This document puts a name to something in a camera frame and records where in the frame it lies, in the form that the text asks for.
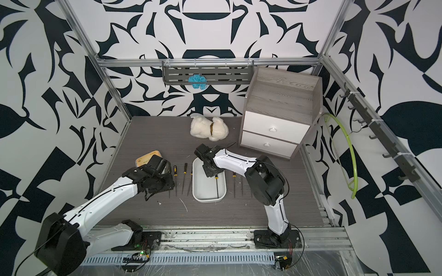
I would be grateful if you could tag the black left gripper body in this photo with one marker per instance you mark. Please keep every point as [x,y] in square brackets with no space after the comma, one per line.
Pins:
[164,183]

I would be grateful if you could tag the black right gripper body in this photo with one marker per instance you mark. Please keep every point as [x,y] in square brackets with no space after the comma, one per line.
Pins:
[209,171]

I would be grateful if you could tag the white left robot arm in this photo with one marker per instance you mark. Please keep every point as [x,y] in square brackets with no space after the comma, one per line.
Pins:
[65,241]

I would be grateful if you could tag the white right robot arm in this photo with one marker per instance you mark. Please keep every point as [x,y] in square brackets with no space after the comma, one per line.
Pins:
[267,184]

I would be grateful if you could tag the white plastic storage box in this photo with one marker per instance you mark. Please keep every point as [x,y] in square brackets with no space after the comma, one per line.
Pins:
[204,188]

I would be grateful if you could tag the yellow sponge block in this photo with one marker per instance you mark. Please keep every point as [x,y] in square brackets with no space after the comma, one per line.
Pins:
[146,158]

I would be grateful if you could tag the white plush toy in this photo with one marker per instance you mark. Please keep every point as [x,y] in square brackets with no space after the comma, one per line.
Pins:
[214,129]

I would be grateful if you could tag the teal crumpled cloth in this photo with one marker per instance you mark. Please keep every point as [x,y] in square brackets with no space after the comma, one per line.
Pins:
[198,81]

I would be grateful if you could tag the grey wooden drawer cabinet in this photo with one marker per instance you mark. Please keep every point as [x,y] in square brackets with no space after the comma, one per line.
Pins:
[288,101]

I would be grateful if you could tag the grey slotted wall shelf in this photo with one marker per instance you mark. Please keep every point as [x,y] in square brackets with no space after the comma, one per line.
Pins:
[215,75]

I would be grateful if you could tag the white perforated cable duct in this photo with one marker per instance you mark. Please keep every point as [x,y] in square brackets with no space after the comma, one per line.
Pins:
[260,258]

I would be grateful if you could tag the grey wall hook rail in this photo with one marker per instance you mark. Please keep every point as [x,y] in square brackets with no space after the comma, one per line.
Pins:
[383,134]

